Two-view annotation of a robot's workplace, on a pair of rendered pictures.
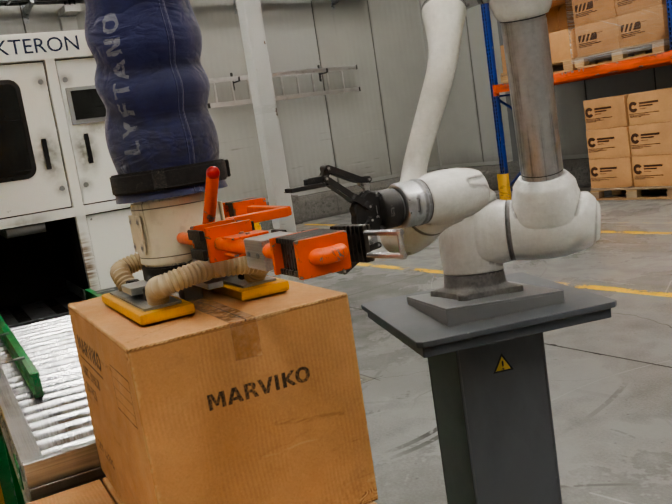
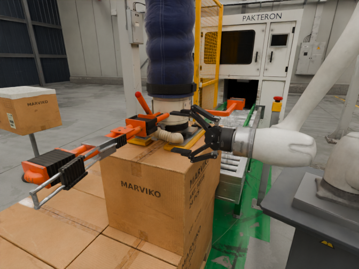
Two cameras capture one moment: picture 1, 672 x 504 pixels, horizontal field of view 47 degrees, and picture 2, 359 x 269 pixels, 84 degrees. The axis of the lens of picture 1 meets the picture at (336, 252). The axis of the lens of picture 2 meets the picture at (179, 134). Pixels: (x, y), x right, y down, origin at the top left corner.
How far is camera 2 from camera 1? 1.07 m
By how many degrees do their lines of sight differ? 51
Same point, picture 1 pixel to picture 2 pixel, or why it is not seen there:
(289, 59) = not seen: outside the picture
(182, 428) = (112, 186)
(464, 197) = (279, 156)
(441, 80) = (335, 60)
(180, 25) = (168, 14)
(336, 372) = (172, 202)
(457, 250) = (332, 168)
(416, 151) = (298, 106)
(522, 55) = not seen: outside the picture
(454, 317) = (297, 204)
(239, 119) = not seen: outside the picture
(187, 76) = (168, 42)
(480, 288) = (335, 197)
